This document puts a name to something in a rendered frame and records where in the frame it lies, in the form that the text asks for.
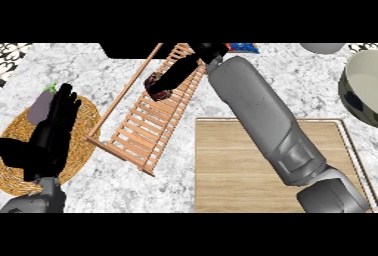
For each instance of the dark red cupcake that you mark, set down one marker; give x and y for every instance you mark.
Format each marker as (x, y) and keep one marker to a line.
(157, 87)

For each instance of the grey round object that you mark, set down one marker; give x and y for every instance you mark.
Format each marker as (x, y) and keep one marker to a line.
(322, 47)

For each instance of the round woven straw placemat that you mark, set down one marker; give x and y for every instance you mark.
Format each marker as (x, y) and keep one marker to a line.
(83, 140)

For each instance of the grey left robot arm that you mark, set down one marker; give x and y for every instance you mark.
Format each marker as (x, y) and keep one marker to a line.
(39, 198)

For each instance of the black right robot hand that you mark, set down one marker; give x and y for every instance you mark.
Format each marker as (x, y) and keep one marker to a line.
(178, 73)

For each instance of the wooden tray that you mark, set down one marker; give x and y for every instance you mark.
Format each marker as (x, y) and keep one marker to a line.
(237, 166)

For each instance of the wooden slatted tiered shelf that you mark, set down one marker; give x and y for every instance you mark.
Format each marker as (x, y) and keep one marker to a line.
(152, 113)

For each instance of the purple eggplant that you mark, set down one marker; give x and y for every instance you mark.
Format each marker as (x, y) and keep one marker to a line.
(40, 106)

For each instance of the blue and red packet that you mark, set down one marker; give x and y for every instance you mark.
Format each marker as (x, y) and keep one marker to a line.
(243, 47)

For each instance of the dark bowl with pale inside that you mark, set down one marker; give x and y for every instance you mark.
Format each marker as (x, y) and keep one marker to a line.
(362, 90)

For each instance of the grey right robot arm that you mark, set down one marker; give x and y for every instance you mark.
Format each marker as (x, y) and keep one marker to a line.
(275, 133)

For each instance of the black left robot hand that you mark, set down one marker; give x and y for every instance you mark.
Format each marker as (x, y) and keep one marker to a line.
(48, 140)

